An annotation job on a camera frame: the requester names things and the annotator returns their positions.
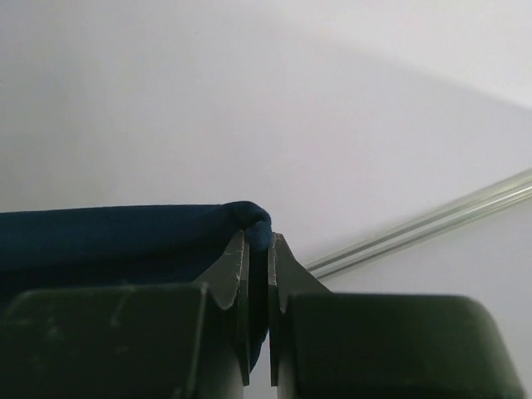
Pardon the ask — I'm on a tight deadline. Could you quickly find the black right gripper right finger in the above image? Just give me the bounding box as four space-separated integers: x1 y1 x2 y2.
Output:
268 234 525 398

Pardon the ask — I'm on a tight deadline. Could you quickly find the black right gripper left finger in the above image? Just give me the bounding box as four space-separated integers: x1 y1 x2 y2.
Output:
1 233 250 398

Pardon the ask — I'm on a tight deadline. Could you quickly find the navy blue t shirt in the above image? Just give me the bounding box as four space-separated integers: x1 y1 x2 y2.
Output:
1 201 273 364

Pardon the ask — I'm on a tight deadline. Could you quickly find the right aluminium frame post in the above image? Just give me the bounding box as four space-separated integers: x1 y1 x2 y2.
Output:
307 170 531 278

